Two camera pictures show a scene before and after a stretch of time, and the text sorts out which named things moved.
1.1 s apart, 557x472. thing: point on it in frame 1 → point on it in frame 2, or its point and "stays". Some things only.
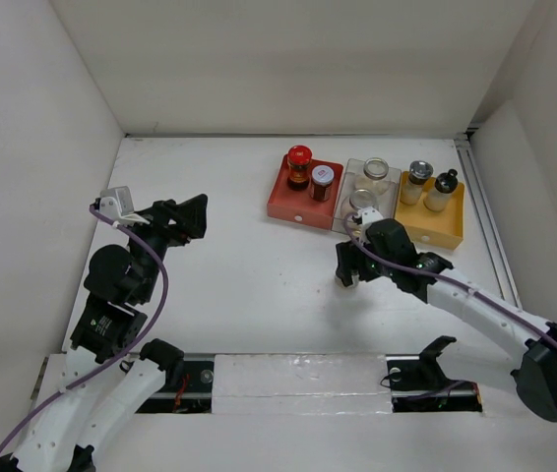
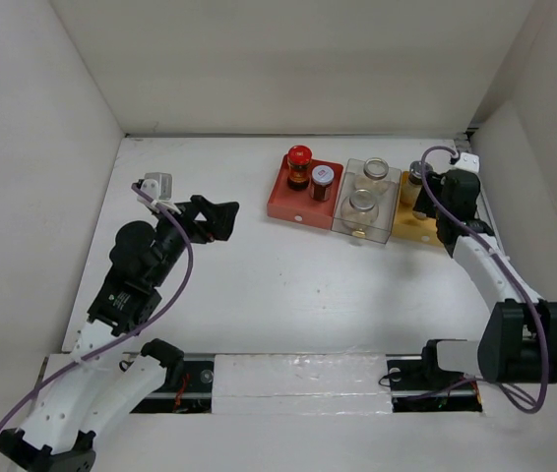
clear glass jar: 375,176 stays
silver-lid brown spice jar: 321,186 stays
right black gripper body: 382,268 → 423,206
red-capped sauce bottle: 299,166 stays
